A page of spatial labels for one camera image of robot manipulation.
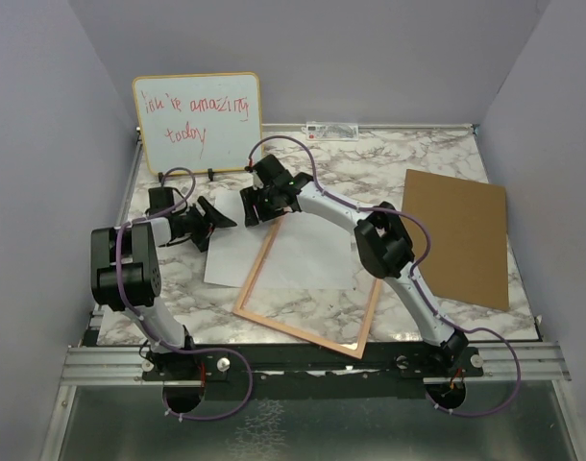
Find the white label strip at wall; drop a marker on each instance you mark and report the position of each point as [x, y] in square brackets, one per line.
[331, 131]

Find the aluminium front rail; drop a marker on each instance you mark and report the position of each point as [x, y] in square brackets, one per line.
[102, 366]

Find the small whiteboard with red writing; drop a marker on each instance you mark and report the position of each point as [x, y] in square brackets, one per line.
[202, 122]

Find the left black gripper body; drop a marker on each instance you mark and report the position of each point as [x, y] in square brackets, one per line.
[194, 224]

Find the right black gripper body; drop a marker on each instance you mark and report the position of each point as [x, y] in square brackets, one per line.
[265, 206]

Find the white photo paper sheet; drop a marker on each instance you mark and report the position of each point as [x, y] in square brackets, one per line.
[308, 252]

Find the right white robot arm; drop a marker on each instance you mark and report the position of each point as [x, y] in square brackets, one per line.
[384, 246]

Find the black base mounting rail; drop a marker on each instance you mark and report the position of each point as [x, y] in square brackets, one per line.
[225, 374]

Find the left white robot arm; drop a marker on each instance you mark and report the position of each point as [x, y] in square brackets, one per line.
[124, 263]

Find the brown cardboard backing board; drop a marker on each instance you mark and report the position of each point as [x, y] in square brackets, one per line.
[467, 225]

